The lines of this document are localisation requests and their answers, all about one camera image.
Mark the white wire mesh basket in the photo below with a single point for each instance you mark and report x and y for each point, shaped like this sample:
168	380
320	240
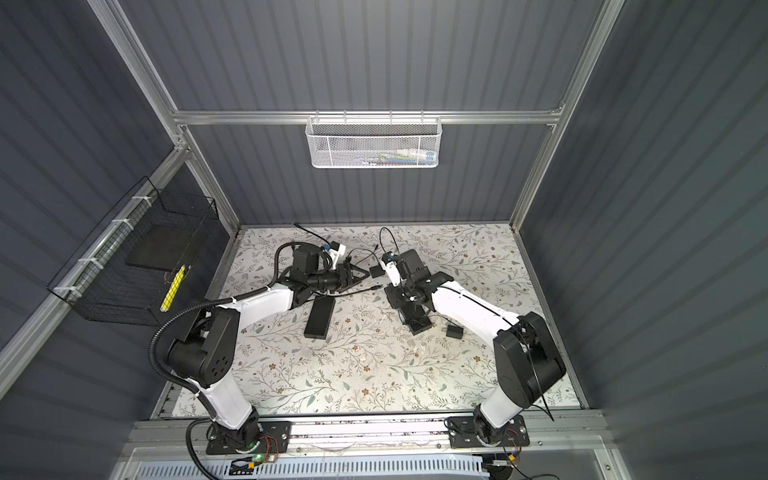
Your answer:
335	145

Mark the black wire wall basket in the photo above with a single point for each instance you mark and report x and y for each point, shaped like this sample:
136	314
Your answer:
124	275

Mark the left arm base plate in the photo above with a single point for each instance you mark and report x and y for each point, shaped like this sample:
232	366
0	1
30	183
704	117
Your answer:
271	437

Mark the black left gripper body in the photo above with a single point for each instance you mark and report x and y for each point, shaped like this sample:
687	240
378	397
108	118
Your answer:
333	280

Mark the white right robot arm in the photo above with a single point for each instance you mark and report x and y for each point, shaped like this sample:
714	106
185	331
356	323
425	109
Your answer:
527	360

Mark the items in white basket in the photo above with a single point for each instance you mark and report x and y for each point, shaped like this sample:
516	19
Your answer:
411	157

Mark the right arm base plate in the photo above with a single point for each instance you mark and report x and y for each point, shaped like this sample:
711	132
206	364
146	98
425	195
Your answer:
467	432

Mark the black network switch box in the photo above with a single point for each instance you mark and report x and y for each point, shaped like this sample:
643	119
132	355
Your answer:
419	325

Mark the long black power brick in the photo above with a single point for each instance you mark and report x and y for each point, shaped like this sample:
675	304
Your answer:
319	319

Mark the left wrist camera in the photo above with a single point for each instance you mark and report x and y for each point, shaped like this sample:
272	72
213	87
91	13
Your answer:
336	251

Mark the yellow striped tool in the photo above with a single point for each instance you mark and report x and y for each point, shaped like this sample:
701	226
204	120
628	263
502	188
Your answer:
173	289

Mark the black power adapter with cable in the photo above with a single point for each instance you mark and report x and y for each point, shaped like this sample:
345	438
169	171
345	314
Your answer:
454	331

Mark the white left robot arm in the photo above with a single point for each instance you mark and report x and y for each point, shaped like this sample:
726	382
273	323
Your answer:
195	348

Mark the white slotted cable duct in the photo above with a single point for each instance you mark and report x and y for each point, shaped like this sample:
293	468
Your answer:
441	466

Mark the small black adapter with cable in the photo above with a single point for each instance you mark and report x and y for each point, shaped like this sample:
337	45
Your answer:
368	261

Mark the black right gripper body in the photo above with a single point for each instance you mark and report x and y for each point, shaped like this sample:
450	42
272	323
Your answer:
400	295

